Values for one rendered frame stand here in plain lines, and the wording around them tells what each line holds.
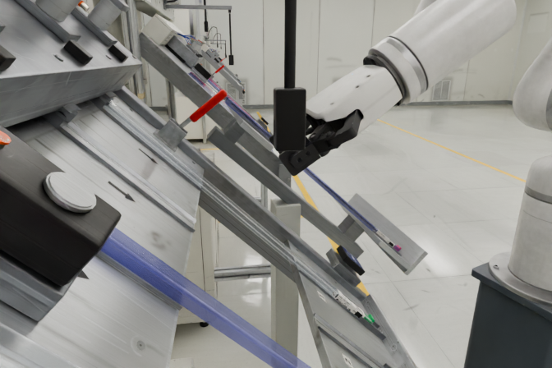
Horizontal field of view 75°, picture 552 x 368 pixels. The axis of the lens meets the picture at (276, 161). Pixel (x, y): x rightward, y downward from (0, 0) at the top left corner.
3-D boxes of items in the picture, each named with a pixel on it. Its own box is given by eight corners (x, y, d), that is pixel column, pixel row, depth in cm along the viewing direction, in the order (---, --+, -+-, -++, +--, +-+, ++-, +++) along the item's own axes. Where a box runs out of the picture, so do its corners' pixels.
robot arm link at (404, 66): (373, 38, 48) (355, 52, 48) (404, 34, 40) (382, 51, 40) (402, 89, 51) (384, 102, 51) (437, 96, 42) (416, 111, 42)
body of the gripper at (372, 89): (361, 50, 49) (294, 99, 50) (394, 49, 39) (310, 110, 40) (387, 95, 51) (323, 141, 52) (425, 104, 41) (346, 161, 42)
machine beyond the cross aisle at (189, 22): (245, 130, 568) (241, 0, 514) (248, 142, 490) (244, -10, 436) (156, 132, 550) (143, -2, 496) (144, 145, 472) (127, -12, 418)
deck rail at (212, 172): (342, 315, 67) (365, 293, 66) (345, 323, 65) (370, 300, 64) (-16, 27, 46) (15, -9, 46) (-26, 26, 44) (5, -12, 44)
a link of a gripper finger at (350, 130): (351, 100, 44) (315, 126, 45) (374, 112, 37) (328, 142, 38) (356, 108, 45) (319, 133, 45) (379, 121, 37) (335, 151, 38)
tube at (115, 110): (365, 320, 56) (370, 316, 56) (368, 327, 55) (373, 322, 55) (91, 94, 42) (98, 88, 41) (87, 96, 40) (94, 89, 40)
